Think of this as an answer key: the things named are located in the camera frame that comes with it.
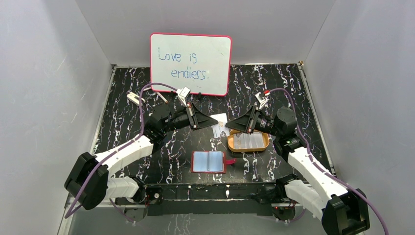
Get red leather card holder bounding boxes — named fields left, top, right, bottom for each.
left=190, top=151, right=236, bottom=174

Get white VIP credit card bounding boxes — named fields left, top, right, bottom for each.
left=210, top=113, right=230, bottom=138

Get white board with red frame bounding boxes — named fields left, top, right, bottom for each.
left=150, top=33, right=232, bottom=96

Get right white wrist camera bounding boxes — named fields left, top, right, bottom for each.
left=255, top=91, right=270, bottom=111

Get tan oval card tray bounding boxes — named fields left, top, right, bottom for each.
left=228, top=130, right=270, bottom=153

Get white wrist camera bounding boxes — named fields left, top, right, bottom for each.
left=255, top=91, right=270, bottom=111
left=176, top=87, right=190, bottom=107

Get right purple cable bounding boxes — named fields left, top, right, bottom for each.
left=267, top=88, right=388, bottom=235

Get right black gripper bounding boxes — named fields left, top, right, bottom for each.
left=225, top=105, right=281, bottom=138

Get white marker pen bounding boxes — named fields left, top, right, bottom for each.
left=156, top=92, right=168, bottom=103

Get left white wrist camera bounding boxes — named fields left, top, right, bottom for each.
left=176, top=87, right=190, bottom=107

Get cards in tray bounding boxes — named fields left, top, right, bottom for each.
left=233, top=132, right=268, bottom=149

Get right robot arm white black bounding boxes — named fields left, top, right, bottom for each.
left=226, top=106, right=370, bottom=235

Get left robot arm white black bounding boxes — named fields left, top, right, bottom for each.
left=64, top=103, right=218, bottom=210

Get white board eraser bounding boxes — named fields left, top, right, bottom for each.
left=127, top=92, right=145, bottom=106

